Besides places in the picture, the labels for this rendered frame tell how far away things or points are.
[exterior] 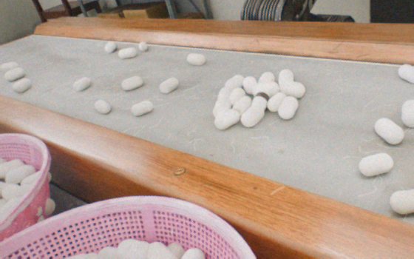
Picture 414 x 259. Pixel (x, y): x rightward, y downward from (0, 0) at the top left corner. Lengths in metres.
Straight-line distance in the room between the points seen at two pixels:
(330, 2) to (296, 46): 2.01
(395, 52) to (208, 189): 0.36
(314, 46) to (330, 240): 0.40
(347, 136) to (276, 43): 0.29
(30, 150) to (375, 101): 0.44
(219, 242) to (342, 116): 0.22
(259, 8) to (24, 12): 4.48
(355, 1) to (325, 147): 2.22
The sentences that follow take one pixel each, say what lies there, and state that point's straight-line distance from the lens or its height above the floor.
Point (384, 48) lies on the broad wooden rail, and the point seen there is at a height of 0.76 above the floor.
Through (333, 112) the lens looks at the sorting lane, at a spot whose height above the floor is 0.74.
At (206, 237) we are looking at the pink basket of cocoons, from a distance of 0.31.
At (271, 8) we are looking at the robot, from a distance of 0.83.
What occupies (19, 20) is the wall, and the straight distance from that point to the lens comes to 5.15.
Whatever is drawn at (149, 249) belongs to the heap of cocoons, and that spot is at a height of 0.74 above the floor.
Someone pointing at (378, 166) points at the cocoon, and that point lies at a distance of 0.34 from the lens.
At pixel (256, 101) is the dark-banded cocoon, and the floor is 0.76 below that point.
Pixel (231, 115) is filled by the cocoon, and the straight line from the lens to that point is 0.44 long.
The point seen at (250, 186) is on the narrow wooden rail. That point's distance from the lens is 0.31.
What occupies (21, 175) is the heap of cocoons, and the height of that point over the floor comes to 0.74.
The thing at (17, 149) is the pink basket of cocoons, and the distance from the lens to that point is 0.56.
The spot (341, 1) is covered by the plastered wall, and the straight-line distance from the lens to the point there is 2.60.
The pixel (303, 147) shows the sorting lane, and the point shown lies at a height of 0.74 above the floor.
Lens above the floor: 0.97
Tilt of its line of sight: 28 degrees down
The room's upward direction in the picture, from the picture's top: 11 degrees counter-clockwise
